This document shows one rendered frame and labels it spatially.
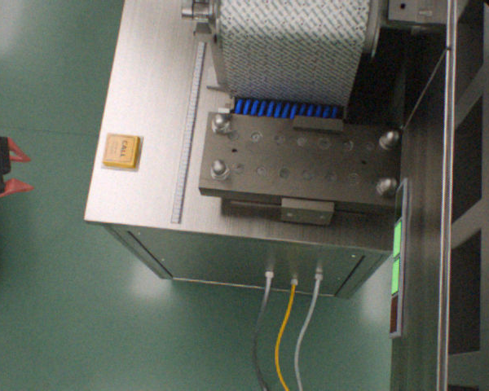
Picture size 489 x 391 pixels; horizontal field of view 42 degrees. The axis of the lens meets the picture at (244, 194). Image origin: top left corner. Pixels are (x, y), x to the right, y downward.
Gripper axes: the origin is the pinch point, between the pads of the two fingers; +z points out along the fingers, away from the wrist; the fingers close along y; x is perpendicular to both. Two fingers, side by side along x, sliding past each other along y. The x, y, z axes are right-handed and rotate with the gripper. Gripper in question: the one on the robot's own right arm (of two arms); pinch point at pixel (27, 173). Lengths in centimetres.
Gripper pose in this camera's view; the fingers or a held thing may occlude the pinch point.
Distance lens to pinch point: 130.2
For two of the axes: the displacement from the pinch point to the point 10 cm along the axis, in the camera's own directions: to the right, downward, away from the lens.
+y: -2.0, -9.4, 2.8
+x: -8.3, 3.1, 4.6
